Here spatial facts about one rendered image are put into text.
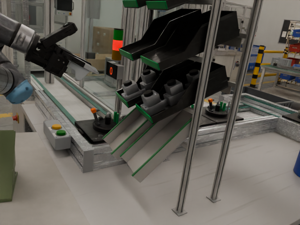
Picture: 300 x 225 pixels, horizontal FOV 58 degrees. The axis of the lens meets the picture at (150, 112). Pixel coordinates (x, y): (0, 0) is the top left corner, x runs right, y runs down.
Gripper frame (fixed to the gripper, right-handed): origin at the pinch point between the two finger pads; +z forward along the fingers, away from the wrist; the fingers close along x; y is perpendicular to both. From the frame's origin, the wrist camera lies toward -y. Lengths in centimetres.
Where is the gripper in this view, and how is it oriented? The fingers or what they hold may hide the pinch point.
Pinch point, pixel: (94, 68)
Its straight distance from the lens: 92.9
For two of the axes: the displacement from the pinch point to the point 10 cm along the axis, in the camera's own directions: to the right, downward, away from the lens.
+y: -4.9, 8.6, 1.2
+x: 3.9, 3.4, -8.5
